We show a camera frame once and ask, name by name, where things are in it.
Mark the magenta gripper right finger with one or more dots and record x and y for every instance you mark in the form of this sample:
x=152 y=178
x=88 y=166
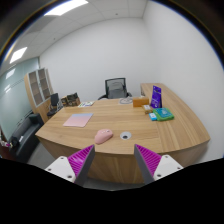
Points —
x=154 y=166

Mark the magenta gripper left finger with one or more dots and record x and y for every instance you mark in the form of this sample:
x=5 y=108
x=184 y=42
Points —
x=75 y=167

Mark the pink computer mouse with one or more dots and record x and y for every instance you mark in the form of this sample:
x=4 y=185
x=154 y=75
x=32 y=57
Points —
x=103 y=135

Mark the pink blue mouse pad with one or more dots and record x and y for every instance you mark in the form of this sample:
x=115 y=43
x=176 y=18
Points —
x=78 y=120

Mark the wooden office desk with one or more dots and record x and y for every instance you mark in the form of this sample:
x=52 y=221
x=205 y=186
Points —
x=184 y=137

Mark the small blue white box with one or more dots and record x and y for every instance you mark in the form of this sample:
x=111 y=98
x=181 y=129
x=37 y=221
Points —
x=152 y=116

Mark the green teal box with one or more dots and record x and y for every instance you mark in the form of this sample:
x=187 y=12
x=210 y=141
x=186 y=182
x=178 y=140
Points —
x=163 y=114

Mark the small beige box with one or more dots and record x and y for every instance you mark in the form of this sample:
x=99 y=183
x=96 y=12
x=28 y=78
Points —
x=147 y=109

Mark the black sofa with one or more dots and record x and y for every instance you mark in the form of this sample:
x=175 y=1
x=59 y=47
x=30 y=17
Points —
x=23 y=140

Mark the black visitor chair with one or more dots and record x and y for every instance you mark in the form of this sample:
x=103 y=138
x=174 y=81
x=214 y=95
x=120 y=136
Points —
x=55 y=105

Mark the brown tissue box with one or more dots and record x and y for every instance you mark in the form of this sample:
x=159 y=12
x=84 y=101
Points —
x=139 y=101

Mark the booklet on desk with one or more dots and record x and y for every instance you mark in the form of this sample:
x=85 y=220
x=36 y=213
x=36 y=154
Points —
x=86 y=104

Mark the dark boxes on side table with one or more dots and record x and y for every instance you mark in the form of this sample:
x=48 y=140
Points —
x=70 y=100

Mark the grey mesh office chair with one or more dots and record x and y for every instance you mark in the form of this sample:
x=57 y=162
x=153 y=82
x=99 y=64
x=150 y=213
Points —
x=115 y=88

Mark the wooden glass-door cabinet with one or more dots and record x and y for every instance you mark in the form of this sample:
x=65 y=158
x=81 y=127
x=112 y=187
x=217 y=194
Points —
x=39 y=91

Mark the ceiling light panel left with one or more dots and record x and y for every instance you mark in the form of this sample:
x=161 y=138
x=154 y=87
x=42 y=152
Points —
x=18 y=54

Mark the ceiling light panel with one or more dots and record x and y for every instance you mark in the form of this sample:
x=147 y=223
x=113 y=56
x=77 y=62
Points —
x=18 y=54
x=66 y=7

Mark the silver desk cable grommet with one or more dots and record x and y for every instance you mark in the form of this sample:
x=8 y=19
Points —
x=125 y=135

